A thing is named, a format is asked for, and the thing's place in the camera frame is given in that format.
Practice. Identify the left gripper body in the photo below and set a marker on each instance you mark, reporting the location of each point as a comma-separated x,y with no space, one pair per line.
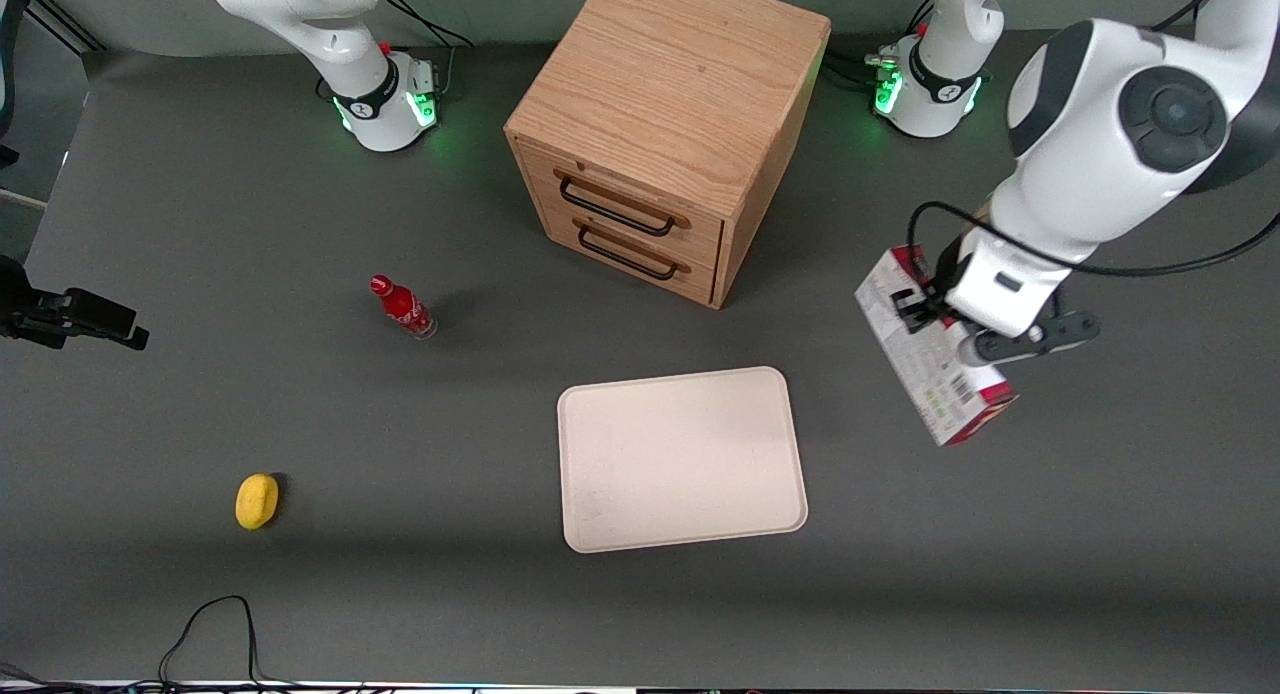
938,286

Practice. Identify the red cookie box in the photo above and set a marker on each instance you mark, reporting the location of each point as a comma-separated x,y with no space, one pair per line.
945,384

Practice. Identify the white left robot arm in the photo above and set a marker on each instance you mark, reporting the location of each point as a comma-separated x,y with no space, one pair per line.
1100,124

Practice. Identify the beige rectangular tray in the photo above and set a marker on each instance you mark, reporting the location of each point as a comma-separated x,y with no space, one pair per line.
680,459

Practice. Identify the wooden drawer front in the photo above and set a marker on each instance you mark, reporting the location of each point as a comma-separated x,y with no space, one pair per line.
700,236
560,224

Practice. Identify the yellow lemon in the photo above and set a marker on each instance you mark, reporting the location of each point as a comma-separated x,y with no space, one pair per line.
256,501

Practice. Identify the wooden drawer cabinet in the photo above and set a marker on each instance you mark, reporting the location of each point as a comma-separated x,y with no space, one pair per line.
670,74

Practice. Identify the red cola bottle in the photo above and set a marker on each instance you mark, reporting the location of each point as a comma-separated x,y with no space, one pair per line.
402,307

